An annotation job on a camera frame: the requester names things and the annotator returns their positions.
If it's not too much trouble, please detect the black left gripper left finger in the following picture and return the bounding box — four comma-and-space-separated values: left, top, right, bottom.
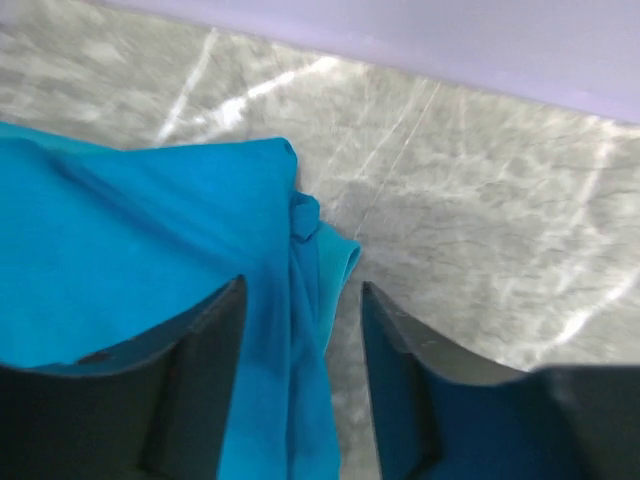
1, 277, 247, 479

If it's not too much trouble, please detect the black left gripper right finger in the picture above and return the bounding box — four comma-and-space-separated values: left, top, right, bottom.
361, 282, 639, 479

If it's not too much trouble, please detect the blue polo t-shirt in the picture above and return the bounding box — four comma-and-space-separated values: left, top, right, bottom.
1, 124, 341, 479

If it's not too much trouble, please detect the folded teal t-shirt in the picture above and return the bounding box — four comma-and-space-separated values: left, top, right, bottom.
316, 222, 361, 351

